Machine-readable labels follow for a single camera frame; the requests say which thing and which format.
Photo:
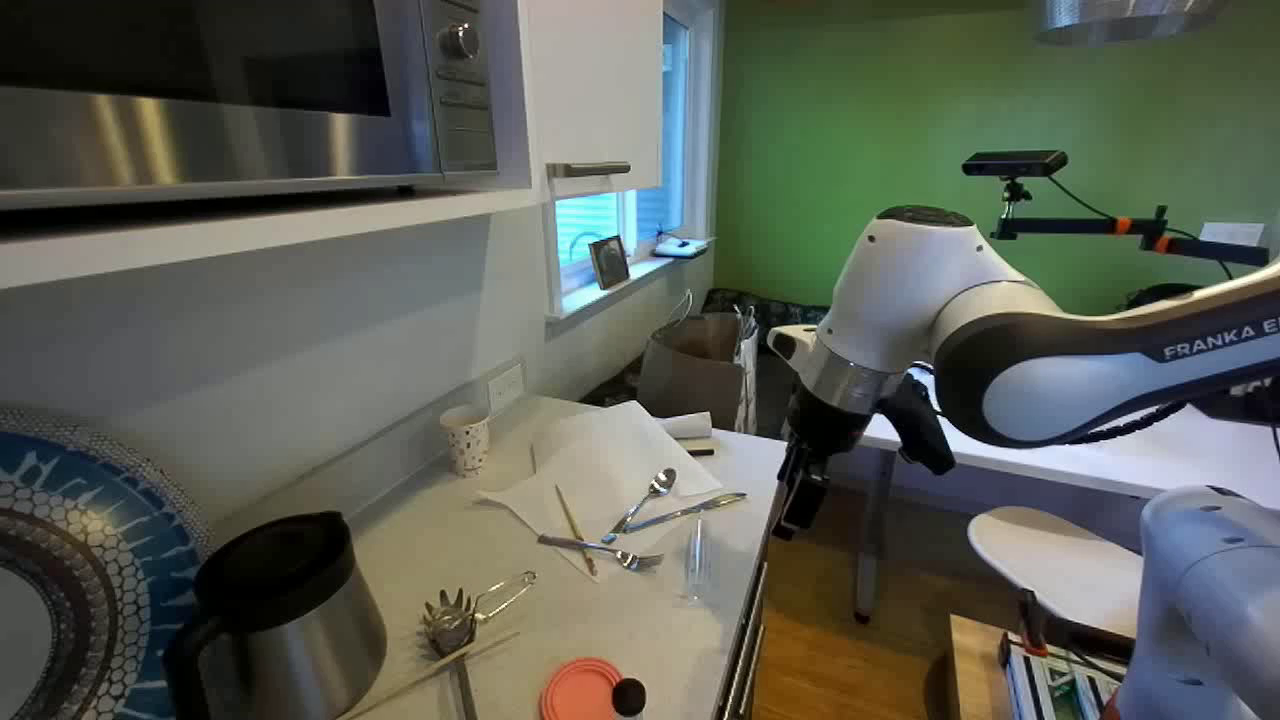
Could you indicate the stack of books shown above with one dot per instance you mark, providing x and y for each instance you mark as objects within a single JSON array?
[{"x": 1063, "y": 684}]

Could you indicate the steel thermos jug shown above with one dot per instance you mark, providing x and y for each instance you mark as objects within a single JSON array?
[{"x": 292, "y": 640}]

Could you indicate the white window frame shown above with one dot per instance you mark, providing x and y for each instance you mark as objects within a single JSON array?
[{"x": 695, "y": 133}]

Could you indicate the small flat windowsill object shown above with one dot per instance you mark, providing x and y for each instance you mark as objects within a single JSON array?
[{"x": 683, "y": 246}]

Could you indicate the metal fork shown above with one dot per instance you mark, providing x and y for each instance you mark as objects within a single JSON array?
[{"x": 607, "y": 550}]

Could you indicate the white round stool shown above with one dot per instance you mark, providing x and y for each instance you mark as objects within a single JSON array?
[{"x": 1053, "y": 560}]

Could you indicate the metal spoon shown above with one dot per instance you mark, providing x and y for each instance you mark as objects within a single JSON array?
[{"x": 656, "y": 483}]

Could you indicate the black round knob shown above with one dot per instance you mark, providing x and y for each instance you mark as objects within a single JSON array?
[{"x": 628, "y": 692}]

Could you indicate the white wall label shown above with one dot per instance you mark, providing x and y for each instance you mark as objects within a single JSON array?
[{"x": 1229, "y": 232}]

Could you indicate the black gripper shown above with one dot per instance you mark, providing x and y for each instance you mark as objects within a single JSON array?
[{"x": 823, "y": 447}]

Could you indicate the clear drinking glass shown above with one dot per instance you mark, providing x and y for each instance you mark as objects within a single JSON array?
[{"x": 696, "y": 560}]

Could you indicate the short wooden chopstick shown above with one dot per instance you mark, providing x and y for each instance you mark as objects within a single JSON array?
[{"x": 574, "y": 529}]

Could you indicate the white cloth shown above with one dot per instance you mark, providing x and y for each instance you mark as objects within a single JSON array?
[{"x": 602, "y": 455}]

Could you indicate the small dark photo frame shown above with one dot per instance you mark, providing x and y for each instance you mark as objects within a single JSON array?
[{"x": 609, "y": 262}]

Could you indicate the white kitchen counter cabinet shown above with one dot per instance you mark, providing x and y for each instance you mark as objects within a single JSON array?
[{"x": 745, "y": 625}]

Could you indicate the blue patterned plate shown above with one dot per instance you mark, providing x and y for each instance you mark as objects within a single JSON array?
[{"x": 94, "y": 532}]

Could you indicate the white wall outlet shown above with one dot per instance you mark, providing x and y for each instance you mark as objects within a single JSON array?
[{"x": 507, "y": 386}]

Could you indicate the white dining table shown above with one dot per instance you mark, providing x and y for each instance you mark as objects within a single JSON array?
[{"x": 1146, "y": 460}]

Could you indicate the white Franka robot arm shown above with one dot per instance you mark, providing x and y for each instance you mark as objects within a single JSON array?
[{"x": 932, "y": 286}]

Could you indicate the long wooden stick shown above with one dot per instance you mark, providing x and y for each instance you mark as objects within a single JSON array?
[{"x": 427, "y": 674}]

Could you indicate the white patterned paper cup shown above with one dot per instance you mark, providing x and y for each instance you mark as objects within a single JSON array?
[{"x": 464, "y": 440}]

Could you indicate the wooden crate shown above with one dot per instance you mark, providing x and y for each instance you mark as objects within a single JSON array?
[{"x": 974, "y": 674}]

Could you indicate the black backpack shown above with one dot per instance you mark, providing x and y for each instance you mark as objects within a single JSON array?
[{"x": 1163, "y": 292}]

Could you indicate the white wall cabinet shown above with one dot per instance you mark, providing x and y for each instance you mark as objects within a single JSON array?
[{"x": 587, "y": 80}]

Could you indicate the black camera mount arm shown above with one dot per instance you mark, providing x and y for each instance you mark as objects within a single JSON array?
[{"x": 1081, "y": 226}]

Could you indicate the metal table knife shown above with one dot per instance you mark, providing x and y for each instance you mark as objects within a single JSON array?
[{"x": 684, "y": 509}]

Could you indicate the small white box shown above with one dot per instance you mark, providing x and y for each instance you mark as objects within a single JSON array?
[{"x": 695, "y": 431}]

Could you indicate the brown paper bag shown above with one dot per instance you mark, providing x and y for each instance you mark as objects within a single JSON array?
[{"x": 695, "y": 374}]

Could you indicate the black exterior camera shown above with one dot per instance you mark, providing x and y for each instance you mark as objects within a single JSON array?
[{"x": 1012, "y": 162}]

